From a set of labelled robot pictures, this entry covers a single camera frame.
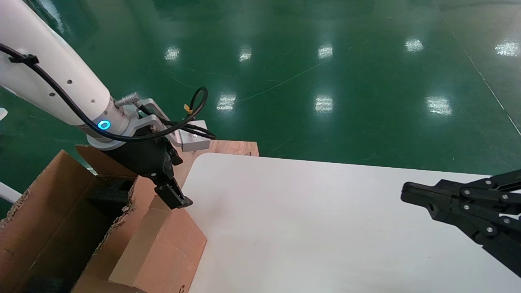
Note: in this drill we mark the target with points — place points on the large brown cardboard box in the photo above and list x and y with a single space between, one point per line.
53 219

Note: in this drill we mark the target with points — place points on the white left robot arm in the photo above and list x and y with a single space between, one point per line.
40 61

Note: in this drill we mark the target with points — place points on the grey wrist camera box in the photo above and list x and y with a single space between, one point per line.
195 140

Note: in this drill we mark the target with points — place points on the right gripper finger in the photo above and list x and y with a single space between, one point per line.
488 224
452 192

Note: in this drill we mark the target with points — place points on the white curved part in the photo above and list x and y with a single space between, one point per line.
2 114

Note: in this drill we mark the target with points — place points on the small brown cardboard box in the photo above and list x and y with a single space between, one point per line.
171 248

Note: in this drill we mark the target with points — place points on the white tube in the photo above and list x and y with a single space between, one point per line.
8 192

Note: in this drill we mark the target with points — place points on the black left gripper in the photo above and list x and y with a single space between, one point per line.
142 158

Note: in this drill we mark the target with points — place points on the black notched foam piece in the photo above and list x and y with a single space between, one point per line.
108 199

